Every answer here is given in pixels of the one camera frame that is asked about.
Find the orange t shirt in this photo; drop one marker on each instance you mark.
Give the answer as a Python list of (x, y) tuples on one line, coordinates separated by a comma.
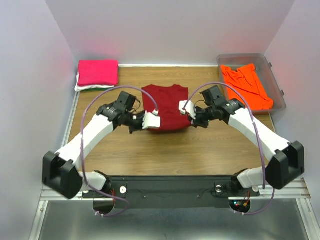
[(246, 82)]

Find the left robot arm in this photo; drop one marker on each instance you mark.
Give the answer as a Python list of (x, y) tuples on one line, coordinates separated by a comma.
[(64, 170)]

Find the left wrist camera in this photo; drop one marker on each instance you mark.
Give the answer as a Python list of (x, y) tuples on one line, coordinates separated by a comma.
[(151, 121)]

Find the clear plastic bin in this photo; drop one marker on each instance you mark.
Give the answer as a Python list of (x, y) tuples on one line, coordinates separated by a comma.
[(265, 75)]

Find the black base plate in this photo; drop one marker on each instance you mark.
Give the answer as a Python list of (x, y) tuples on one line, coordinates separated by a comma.
[(164, 192)]

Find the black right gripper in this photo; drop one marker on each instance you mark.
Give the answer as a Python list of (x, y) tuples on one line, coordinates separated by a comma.
[(196, 122)]

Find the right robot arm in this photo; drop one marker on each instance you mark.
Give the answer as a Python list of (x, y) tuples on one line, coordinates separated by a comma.
[(282, 161)]

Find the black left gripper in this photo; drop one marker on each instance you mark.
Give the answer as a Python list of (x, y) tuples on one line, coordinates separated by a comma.
[(140, 127)]

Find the aluminium rail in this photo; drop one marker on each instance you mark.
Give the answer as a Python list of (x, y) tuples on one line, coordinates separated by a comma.
[(294, 190)]

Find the folded pink t shirt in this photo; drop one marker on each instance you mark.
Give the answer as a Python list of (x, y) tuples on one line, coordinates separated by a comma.
[(98, 72)]

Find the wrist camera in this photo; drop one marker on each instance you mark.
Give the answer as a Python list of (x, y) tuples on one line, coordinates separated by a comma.
[(187, 108), (151, 121)]

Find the folded white t shirt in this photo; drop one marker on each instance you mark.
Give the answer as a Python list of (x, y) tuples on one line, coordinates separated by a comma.
[(78, 88)]

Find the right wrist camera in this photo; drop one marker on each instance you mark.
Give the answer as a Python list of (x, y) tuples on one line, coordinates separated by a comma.
[(187, 108)]

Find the dark red t shirt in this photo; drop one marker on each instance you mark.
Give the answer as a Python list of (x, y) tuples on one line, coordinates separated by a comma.
[(168, 99)]

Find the folded green t shirt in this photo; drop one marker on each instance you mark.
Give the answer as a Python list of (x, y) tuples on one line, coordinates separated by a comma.
[(98, 89)]

